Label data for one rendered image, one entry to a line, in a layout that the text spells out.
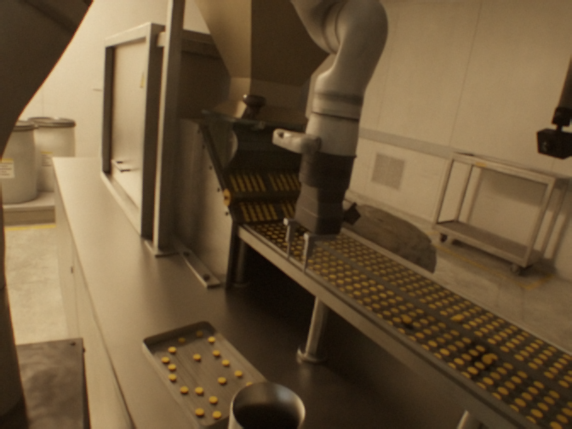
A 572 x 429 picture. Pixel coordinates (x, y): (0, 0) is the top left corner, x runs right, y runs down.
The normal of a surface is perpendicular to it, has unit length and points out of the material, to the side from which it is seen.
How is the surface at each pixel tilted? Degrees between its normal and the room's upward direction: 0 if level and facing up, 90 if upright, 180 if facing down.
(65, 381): 0
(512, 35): 90
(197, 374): 0
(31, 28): 99
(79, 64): 90
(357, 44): 107
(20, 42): 98
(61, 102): 90
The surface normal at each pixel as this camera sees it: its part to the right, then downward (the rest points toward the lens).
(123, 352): 0.15, -0.94
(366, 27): 0.24, 0.52
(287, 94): 0.56, 0.33
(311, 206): -0.87, -0.04
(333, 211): 0.47, -0.01
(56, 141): 0.72, 0.23
